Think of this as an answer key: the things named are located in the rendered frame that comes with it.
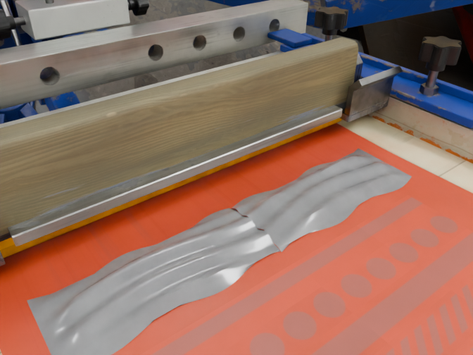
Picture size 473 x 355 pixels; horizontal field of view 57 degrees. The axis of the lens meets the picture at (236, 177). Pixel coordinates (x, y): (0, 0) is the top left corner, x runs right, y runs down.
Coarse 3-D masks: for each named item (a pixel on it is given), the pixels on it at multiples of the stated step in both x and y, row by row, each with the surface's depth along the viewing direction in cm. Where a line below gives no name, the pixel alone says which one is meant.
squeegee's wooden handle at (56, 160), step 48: (336, 48) 46; (144, 96) 35; (192, 96) 37; (240, 96) 40; (288, 96) 44; (336, 96) 49; (0, 144) 29; (48, 144) 31; (96, 144) 33; (144, 144) 36; (192, 144) 39; (0, 192) 30; (48, 192) 33; (96, 192) 35; (0, 240) 32
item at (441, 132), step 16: (176, 80) 56; (112, 96) 52; (48, 112) 48; (384, 112) 54; (400, 112) 52; (416, 112) 50; (400, 128) 53; (416, 128) 51; (432, 128) 49; (448, 128) 48; (464, 128) 46; (432, 144) 50; (448, 144) 48; (464, 144) 47
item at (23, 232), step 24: (312, 120) 46; (240, 144) 42; (264, 144) 43; (168, 168) 38; (192, 168) 39; (120, 192) 35; (144, 192) 36; (48, 216) 33; (72, 216) 33; (24, 240) 32
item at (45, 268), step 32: (192, 192) 42; (96, 224) 38; (128, 224) 38; (160, 224) 38; (192, 224) 38; (32, 256) 35; (64, 256) 35; (96, 256) 35; (0, 288) 32; (32, 288) 32; (0, 320) 30; (32, 320) 30; (160, 320) 30; (192, 320) 30; (32, 352) 28; (128, 352) 28
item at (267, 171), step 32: (256, 160) 47; (288, 160) 47; (320, 160) 47; (384, 160) 47; (224, 192) 42; (256, 192) 42; (416, 192) 43; (448, 192) 43; (352, 224) 39; (288, 256) 35
